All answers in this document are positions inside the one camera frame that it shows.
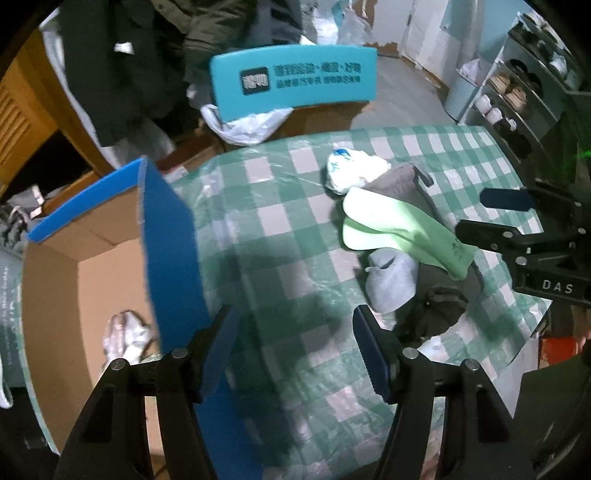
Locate dark green cloth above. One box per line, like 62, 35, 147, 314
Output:
392, 262, 484, 348

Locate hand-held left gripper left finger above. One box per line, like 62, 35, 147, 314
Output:
54, 304, 241, 480

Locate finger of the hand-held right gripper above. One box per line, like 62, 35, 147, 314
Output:
479, 181, 585, 220
455, 220, 580, 265

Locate grey cloth with dark strap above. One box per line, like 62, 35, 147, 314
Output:
364, 164, 445, 232

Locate clear plastic bags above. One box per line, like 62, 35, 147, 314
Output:
313, 0, 376, 47

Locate group of shoes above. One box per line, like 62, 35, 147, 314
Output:
475, 14, 583, 158

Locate green checkered tablecloth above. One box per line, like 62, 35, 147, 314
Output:
168, 124, 555, 480

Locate white sock with blue print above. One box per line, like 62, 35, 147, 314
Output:
323, 148, 392, 195

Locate white door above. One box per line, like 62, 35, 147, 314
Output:
401, 0, 445, 71

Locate cardboard box with blue flaps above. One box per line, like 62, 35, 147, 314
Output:
21, 156, 265, 480

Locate teal chair backrest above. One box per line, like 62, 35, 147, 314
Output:
209, 45, 378, 123

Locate white plastic bag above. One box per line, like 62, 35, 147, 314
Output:
201, 104, 294, 147

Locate metal shoe rack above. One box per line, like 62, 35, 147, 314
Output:
462, 13, 591, 162

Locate olive green jacket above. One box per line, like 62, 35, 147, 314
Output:
180, 0, 306, 88

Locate red box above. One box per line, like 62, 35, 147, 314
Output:
538, 337, 588, 370

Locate white trash bin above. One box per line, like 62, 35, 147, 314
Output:
444, 69, 485, 123

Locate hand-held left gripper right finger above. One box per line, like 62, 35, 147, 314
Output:
352, 305, 537, 480

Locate light grey sock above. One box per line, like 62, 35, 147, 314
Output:
365, 248, 419, 312

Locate wooden cabinet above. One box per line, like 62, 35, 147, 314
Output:
0, 32, 114, 188

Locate light green sock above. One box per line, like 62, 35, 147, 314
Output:
342, 186, 478, 281

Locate black jacket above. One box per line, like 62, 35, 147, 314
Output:
60, 0, 188, 146

